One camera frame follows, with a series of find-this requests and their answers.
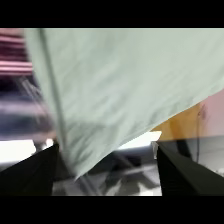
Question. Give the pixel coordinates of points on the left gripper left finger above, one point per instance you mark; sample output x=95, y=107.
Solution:
x=33, y=175

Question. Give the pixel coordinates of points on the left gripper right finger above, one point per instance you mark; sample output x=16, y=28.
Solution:
x=186, y=176

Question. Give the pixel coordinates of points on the pale green shirt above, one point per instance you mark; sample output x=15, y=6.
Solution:
x=120, y=86

